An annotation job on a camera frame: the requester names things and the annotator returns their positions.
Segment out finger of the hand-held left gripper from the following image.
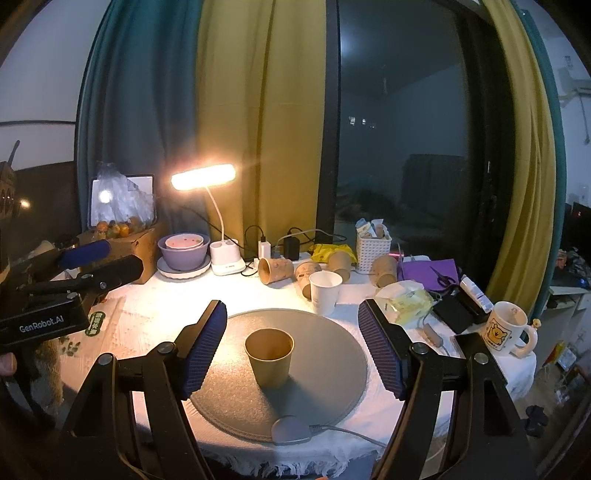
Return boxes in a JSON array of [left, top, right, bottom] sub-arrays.
[[28, 239, 112, 278], [16, 255, 144, 319]]

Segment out white desk lamp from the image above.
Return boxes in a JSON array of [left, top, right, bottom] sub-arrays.
[[171, 162, 247, 277]]

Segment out cardboard box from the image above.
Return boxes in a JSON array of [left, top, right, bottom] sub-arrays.
[[76, 223, 168, 285]]

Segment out white paper cup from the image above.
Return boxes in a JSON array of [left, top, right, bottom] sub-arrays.
[[309, 271, 343, 317]]

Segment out black scissors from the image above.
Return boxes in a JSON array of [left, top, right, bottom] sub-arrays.
[[429, 263, 460, 291]]

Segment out purple bowl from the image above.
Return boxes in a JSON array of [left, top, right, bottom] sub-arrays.
[[158, 233, 212, 272]]

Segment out white cartoon mug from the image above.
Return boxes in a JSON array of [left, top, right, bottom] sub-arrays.
[[482, 301, 539, 357]]

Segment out white plate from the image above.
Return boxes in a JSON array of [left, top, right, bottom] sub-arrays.
[[156, 256, 213, 281]]

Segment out green sticker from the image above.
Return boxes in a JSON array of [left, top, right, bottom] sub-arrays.
[[86, 310, 110, 335]]

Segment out white tube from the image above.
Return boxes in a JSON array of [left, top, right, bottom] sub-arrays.
[[459, 274, 495, 312]]

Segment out small round grey device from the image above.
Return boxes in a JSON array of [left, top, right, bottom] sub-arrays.
[[270, 415, 387, 449]]

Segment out white plastic basket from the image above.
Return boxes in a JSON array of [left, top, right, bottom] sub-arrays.
[[355, 218, 393, 274]]

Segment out yellow cloth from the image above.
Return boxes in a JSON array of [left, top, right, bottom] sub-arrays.
[[310, 243, 358, 264]]

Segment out tissue packet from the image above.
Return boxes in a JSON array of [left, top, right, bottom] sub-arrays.
[[375, 281, 435, 326]]

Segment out teal curtain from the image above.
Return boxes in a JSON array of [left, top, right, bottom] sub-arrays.
[[75, 0, 208, 241]]

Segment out plastic bag of fruit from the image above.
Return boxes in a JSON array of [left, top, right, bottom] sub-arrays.
[[92, 161, 156, 239]]

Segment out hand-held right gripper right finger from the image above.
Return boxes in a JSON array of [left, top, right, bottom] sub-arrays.
[[358, 298, 540, 480]]

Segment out purple pouch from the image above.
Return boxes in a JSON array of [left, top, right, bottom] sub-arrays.
[[397, 259, 462, 292]]

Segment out white air conditioner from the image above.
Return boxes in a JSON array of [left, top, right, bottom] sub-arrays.
[[556, 67, 591, 100]]

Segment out brown paper cup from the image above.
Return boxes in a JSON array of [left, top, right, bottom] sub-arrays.
[[371, 255, 399, 289], [244, 328, 295, 389], [294, 261, 322, 302], [327, 250, 353, 282], [257, 257, 295, 284]]

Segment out black wallet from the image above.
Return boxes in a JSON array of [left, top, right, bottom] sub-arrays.
[[433, 295, 491, 334]]

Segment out yellow curtain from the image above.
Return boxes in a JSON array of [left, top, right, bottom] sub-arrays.
[[480, 0, 557, 319], [194, 0, 331, 252]]

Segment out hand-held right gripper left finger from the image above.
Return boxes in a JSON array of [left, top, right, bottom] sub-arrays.
[[60, 299, 229, 480]]

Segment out grey round mat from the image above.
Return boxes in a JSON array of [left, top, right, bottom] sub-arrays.
[[190, 308, 373, 438]]

